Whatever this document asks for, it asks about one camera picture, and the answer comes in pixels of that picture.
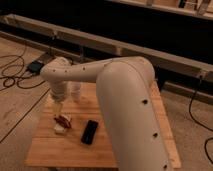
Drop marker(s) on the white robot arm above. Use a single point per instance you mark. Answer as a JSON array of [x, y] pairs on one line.
[[123, 91]]

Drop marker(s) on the long wooden beam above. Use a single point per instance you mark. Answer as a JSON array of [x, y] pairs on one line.
[[164, 60]]

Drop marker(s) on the black power adapter box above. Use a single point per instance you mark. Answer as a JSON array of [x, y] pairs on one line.
[[35, 67]]

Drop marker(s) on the white ceramic bowl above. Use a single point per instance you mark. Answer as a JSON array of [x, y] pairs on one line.
[[59, 129]]

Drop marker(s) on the black rectangular phone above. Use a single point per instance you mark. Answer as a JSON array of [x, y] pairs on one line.
[[89, 132]]

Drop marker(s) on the red pepper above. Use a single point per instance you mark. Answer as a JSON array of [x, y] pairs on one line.
[[62, 121]]

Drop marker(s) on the wooden board table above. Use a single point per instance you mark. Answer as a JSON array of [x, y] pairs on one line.
[[49, 149]]

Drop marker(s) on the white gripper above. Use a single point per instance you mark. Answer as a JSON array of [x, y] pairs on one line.
[[57, 108]]

